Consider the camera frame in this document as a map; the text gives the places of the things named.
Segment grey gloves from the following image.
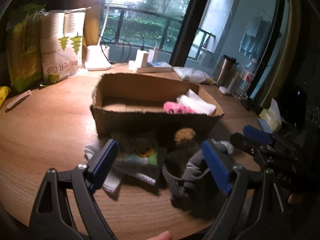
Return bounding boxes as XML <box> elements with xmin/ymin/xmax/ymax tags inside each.
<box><xmin>161</xmin><ymin>139</ymin><xmax>234</xmax><ymax>210</ymax></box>

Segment white waffle towel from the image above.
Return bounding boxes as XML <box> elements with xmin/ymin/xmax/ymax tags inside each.
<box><xmin>176</xmin><ymin>89</ymin><xmax>217</xmax><ymax>115</ymax></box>

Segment pink fuzzy sock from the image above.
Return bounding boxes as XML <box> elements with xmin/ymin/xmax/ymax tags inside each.
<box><xmin>163</xmin><ymin>101</ymin><xmax>195</xmax><ymax>114</ymax></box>

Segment person hand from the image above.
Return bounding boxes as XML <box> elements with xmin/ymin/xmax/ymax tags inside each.
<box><xmin>147</xmin><ymin>231</ymin><xmax>172</xmax><ymax>240</ymax></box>

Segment white earbuds case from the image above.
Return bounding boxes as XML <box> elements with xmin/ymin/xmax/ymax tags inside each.
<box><xmin>219</xmin><ymin>86</ymin><xmax>231</xmax><ymax>95</ymax></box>

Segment brown pompom beanie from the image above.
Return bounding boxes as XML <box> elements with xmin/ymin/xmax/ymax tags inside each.
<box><xmin>174</xmin><ymin>127</ymin><xmax>196</xmax><ymax>147</ymax></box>

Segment clear water bottle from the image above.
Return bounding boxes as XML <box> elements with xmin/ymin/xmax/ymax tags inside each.
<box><xmin>239</xmin><ymin>58</ymin><xmax>257</xmax><ymax>98</ymax></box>

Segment cartoon print cloth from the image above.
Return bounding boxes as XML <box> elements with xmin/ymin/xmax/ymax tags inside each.
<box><xmin>111</xmin><ymin>132</ymin><xmax>167</xmax><ymax>171</ymax></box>

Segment steel travel mug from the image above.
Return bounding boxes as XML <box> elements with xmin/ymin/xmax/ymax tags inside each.
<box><xmin>216</xmin><ymin>55</ymin><xmax>236</xmax><ymax>87</ymax></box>

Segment white tissue pack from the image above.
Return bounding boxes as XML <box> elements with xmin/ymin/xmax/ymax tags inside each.
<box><xmin>172</xmin><ymin>67</ymin><xmax>215</xmax><ymax>85</ymax></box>

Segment brown cardboard box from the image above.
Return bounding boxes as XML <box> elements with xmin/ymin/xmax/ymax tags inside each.
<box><xmin>91</xmin><ymin>73</ymin><xmax>224</xmax><ymax>137</ymax></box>

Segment hanging teal towel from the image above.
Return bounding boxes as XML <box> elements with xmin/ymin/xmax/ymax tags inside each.
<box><xmin>239</xmin><ymin>16</ymin><xmax>271</xmax><ymax>60</ymax></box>

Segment white folding knife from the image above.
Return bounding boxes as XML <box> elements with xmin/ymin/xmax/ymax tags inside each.
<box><xmin>6</xmin><ymin>90</ymin><xmax>31</xmax><ymax>112</ymax></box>

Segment white power strip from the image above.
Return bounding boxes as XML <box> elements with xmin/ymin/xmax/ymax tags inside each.
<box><xmin>129</xmin><ymin>61</ymin><xmax>172</xmax><ymax>74</ymax></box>

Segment yellow packet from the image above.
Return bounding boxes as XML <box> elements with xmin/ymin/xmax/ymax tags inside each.
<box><xmin>0</xmin><ymin>86</ymin><xmax>11</xmax><ymax>107</ymax></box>

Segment white desk lamp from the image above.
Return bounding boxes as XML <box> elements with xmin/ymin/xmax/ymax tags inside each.
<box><xmin>84</xmin><ymin>0</ymin><xmax>143</xmax><ymax>71</ymax></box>

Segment paper cup bag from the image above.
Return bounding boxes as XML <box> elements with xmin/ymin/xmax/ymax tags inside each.
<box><xmin>40</xmin><ymin>8</ymin><xmax>87</xmax><ymax>86</ymax></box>

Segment yellow green snack bag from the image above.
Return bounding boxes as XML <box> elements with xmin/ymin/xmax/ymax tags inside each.
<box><xmin>6</xmin><ymin>3</ymin><xmax>45</xmax><ymax>93</ymax></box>

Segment white charger with black cable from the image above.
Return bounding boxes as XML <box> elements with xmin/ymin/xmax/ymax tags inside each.
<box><xmin>98</xmin><ymin>28</ymin><xmax>150</xmax><ymax>68</ymax></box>

